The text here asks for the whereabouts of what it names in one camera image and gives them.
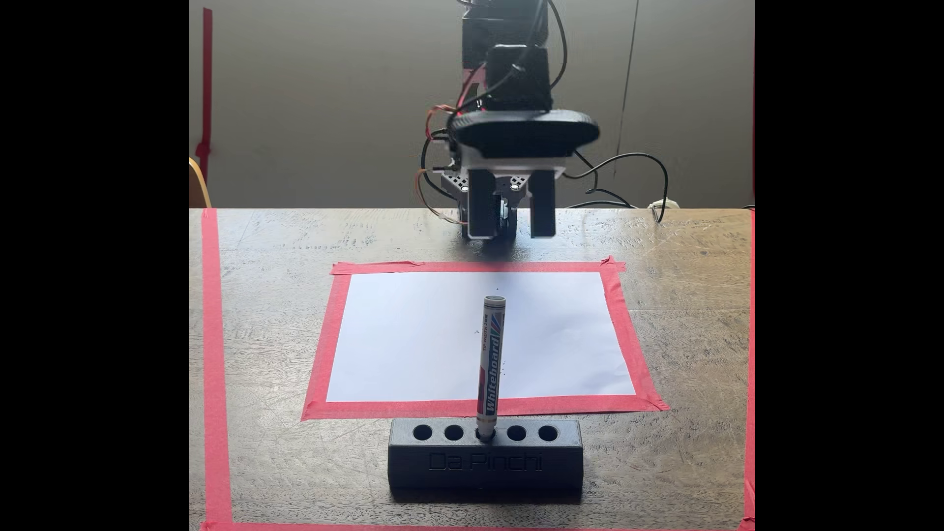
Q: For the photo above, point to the whiteboard marker pen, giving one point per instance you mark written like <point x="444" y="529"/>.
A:
<point x="491" y="361"/>

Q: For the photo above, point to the black pen holder block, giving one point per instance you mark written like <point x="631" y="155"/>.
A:
<point x="483" y="464"/>

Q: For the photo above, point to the black oval webcam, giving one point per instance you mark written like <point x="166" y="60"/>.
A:
<point x="523" y="133"/>

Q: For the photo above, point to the white paper sheet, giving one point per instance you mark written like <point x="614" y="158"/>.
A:
<point x="413" y="339"/>

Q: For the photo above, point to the long red tape strip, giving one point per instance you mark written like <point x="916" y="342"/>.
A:
<point x="442" y="527"/>
<point x="215" y="369"/>
<point x="751" y="369"/>

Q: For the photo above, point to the wooden chair back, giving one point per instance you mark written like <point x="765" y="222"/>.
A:
<point x="197" y="188"/>

